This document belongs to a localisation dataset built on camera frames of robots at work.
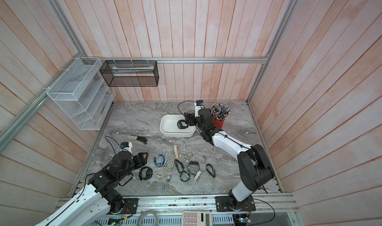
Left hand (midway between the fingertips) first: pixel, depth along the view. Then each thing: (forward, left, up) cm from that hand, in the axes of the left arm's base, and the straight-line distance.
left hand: (143, 158), depth 80 cm
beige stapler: (+14, +6, -5) cm, 16 cm away
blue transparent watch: (+2, -7, -9) cm, 12 cm away
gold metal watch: (+2, -24, -8) cm, 25 cm away
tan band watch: (+1, -14, -8) cm, 16 cm away
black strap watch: (+1, -18, -7) cm, 19 cm away
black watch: (+27, -19, -6) cm, 33 cm away
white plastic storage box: (+27, -11, -9) cm, 30 cm away
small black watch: (-7, -20, -8) cm, 23 cm away
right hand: (+25, -26, +10) cm, 37 cm away
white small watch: (-8, -30, -5) cm, 31 cm away
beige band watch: (-7, -8, -8) cm, 13 cm away
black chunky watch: (-6, -3, -6) cm, 9 cm away
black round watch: (0, -27, -6) cm, 27 cm away
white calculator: (-27, -28, -8) cm, 39 cm away
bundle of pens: (+27, -44, +9) cm, 52 cm away
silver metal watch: (-12, -12, -9) cm, 19 cm away
